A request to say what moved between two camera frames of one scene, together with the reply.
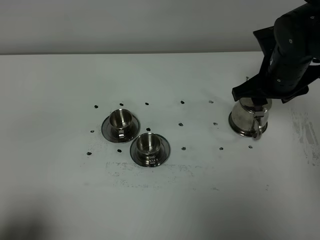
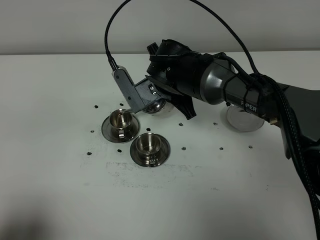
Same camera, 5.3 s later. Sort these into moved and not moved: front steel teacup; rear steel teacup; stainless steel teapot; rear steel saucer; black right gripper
Moved: black right gripper; stainless steel teapot
Not moved: rear steel saucer; front steel teacup; rear steel teacup
